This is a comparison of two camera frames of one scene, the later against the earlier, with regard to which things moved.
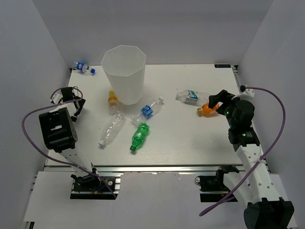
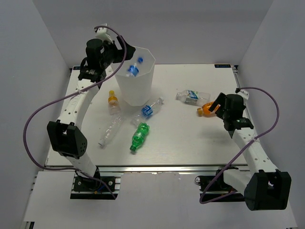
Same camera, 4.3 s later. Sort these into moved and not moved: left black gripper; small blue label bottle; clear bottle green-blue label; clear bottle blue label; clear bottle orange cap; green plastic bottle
Moved: small blue label bottle; left black gripper
Not moved: clear bottle orange cap; clear bottle green-blue label; clear bottle blue label; green plastic bottle
